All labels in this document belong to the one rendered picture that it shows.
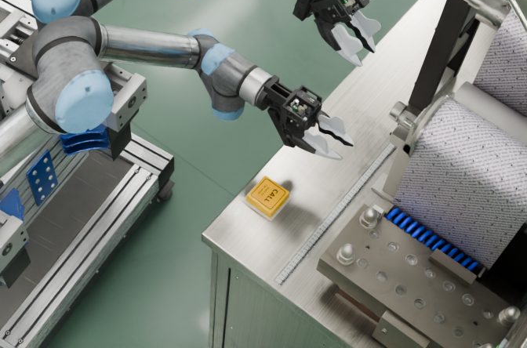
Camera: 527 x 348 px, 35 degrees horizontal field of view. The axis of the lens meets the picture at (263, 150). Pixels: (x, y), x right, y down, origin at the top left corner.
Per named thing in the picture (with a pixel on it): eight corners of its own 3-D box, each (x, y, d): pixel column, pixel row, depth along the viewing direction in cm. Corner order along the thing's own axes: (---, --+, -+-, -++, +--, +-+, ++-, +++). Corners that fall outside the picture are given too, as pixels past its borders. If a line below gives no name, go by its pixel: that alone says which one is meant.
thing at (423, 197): (392, 204, 176) (411, 157, 160) (488, 270, 169) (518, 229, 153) (390, 205, 175) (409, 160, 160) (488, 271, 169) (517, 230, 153)
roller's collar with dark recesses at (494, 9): (487, 5, 168) (496, -17, 163) (513, 20, 167) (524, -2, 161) (470, 23, 166) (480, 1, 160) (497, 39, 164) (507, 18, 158)
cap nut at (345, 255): (343, 244, 169) (347, 235, 165) (357, 255, 168) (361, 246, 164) (332, 258, 167) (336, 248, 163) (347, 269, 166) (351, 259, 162)
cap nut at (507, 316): (504, 306, 164) (511, 297, 160) (520, 317, 163) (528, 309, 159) (495, 320, 162) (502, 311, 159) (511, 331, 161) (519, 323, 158)
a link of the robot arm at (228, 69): (220, 57, 187) (222, 33, 180) (259, 83, 184) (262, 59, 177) (198, 79, 183) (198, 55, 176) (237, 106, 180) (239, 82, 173)
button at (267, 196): (264, 179, 190) (265, 174, 188) (289, 197, 188) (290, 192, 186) (245, 201, 187) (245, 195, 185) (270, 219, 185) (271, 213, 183)
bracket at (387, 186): (380, 174, 193) (409, 97, 167) (404, 190, 191) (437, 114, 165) (368, 188, 191) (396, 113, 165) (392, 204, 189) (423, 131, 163)
